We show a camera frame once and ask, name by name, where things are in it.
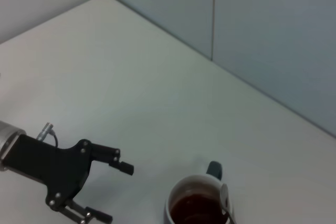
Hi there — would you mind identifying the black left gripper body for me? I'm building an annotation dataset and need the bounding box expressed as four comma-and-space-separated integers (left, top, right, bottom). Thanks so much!
1, 134, 93, 212

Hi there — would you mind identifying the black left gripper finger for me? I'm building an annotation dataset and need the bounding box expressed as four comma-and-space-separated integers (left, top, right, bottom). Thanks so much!
59, 199, 114, 224
90, 142, 135, 176

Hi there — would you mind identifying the dark grey ceramic mug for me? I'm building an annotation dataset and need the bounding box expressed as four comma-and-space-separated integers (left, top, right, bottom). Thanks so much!
164, 161, 236, 224

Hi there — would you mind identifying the pink handled metal spoon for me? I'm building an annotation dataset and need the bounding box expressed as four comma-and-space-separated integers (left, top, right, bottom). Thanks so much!
219, 183, 238, 224

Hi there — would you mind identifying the left arm cable with plug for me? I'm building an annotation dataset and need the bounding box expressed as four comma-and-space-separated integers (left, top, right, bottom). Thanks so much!
36, 122, 59, 148

